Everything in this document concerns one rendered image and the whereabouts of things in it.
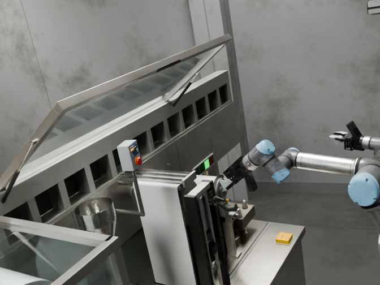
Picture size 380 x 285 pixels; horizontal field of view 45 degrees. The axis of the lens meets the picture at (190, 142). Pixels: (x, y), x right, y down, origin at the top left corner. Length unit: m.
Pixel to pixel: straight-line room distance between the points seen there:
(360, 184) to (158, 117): 1.06
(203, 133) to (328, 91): 2.02
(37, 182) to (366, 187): 1.23
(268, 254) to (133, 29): 3.29
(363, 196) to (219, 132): 1.30
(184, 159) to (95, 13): 3.01
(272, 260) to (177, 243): 0.51
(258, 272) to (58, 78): 4.11
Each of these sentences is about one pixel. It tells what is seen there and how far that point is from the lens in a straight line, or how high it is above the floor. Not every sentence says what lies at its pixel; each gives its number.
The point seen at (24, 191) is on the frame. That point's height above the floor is 1.62.
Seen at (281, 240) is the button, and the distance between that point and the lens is 2.42.
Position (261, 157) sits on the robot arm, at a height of 1.46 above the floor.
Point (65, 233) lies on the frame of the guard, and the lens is 1.40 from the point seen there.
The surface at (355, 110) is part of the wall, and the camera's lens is 4.53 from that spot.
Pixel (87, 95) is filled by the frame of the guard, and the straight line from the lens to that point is 1.40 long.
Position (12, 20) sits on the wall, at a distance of 6.04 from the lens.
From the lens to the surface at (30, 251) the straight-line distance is 1.40.
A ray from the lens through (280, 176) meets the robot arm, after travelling 2.01.
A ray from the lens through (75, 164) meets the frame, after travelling 1.93.
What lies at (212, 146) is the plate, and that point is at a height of 1.26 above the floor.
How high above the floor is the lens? 2.21
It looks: 19 degrees down
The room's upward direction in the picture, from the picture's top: 10 degrees counter-clockwise
